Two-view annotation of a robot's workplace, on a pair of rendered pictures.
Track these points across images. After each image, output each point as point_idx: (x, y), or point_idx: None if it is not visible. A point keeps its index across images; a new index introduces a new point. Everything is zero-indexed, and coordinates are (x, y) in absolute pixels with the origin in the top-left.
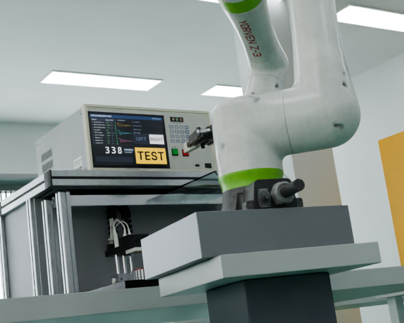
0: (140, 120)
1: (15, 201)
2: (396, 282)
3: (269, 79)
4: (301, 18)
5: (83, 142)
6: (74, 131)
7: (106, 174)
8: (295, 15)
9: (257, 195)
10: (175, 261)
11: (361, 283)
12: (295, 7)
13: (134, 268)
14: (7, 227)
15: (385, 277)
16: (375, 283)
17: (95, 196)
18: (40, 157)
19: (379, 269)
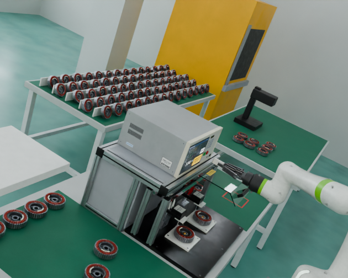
0: (202, 143)
1: (121, 166)
2: (254, 228)
3: (289, 187)
4: None
5: (177, 158)
6: (172, 145)
7: (183, 181)
8: None
9: None
10: None
11: (248, 235)
12: None
13: (157, 198)
14: (101, 164)
15: (254, 228)
16: (251, 233)
17: (176, 194)
18: (129, 122)
19: (254, 226)
